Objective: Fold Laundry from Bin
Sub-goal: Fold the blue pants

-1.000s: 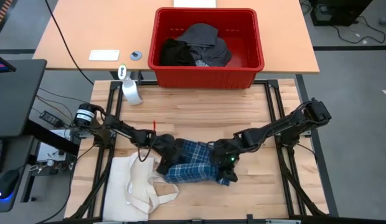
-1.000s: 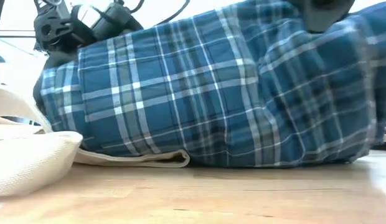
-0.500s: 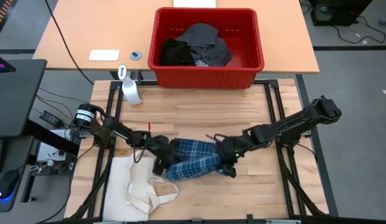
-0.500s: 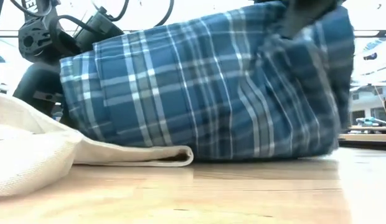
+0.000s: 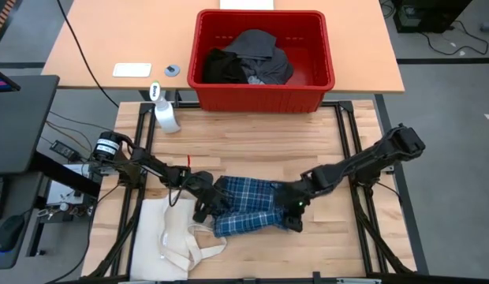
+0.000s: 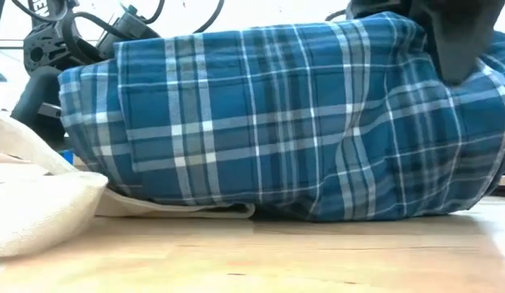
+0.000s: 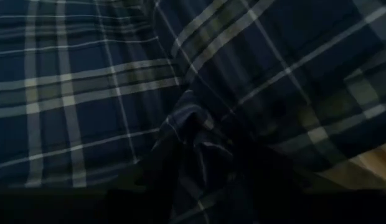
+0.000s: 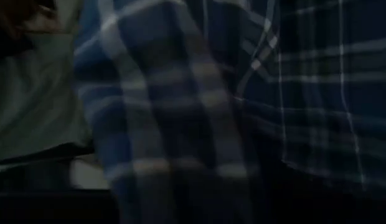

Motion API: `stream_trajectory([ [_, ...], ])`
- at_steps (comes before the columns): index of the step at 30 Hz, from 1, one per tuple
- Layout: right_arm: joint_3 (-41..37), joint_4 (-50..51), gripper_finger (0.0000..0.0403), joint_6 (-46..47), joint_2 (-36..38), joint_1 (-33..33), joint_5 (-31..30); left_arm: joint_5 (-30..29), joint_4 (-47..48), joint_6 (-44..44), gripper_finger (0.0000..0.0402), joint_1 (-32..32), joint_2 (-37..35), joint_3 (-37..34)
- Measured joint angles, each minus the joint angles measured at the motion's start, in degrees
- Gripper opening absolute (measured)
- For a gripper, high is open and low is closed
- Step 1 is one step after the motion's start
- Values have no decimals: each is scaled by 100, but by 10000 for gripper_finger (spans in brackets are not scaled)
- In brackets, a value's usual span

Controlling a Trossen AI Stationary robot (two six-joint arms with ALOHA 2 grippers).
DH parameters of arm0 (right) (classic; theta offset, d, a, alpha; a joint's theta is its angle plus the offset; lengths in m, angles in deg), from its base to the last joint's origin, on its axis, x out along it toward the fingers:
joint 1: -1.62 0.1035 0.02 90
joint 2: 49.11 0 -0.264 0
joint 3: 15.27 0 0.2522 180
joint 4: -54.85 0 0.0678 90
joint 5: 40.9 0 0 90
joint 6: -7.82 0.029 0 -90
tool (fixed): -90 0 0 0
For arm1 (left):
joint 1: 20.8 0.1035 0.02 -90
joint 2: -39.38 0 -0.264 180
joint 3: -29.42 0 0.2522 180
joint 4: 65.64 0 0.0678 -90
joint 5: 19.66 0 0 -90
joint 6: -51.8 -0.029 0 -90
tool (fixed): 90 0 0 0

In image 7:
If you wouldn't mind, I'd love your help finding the blue plaid garment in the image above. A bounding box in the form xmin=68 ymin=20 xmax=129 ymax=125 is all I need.
xmin=0 ymin=0 xmax=386 ymax=224

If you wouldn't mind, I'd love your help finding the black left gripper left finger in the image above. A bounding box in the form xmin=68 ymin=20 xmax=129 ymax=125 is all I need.
xmin=0 ymin=186 xmax=169 ymax=224

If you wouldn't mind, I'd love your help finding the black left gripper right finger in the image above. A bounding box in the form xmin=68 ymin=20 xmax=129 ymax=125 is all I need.
xmin=258 ymin=189 xmax=386 ymax=224

